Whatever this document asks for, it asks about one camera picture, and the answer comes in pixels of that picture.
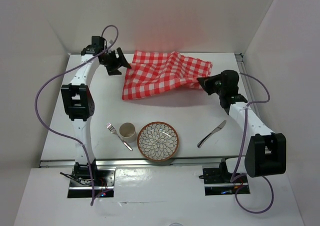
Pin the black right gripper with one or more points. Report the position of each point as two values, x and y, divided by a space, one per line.
206 82

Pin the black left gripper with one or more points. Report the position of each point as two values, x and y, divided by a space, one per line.
112 70

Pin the red white checkered cloth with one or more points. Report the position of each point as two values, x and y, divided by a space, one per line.
153 73

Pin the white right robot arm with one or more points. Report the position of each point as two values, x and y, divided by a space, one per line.
262 151

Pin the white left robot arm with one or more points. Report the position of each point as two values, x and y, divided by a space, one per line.
78 102

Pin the silver table knife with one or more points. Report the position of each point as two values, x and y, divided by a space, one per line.
217 129

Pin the silver fork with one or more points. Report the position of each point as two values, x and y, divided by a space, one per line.
114 132

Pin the beige cup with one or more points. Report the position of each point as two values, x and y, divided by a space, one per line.
128 132

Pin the floral patterned ceramic bowl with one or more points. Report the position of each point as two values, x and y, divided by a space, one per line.
158 141

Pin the aluminium frame rail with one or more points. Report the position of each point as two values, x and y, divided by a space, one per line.
192 113

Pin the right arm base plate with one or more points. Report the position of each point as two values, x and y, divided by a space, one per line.
217 181

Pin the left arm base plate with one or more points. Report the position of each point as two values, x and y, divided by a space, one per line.
81 187

